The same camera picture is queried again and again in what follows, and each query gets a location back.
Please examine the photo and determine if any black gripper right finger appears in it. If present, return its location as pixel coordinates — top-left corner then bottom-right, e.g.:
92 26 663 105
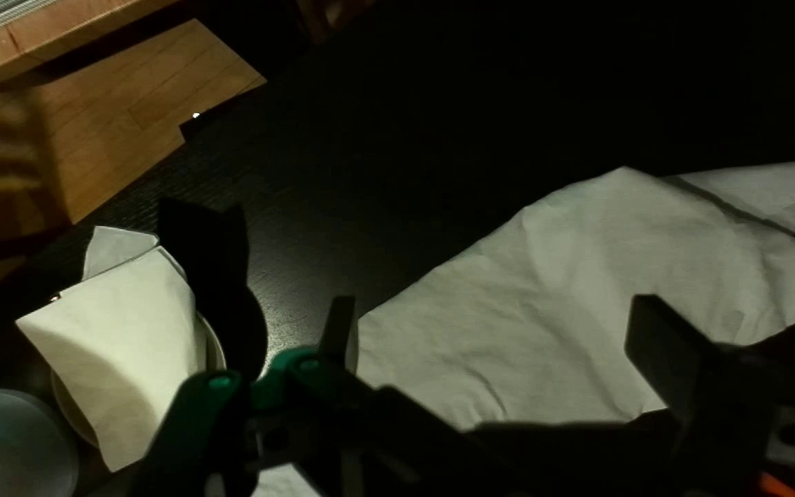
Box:
624 294 778 497

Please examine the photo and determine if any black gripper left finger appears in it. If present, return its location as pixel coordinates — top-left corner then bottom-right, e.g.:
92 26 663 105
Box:
151 195 271 497

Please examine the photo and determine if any small white cloth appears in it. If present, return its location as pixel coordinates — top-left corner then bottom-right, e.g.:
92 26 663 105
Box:
14 224 227 476

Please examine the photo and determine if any large white cloth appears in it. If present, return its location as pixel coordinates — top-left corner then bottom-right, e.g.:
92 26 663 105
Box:
354 159 795 433

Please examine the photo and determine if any wooden robot platform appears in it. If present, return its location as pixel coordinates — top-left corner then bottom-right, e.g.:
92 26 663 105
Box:
0 0 181 92

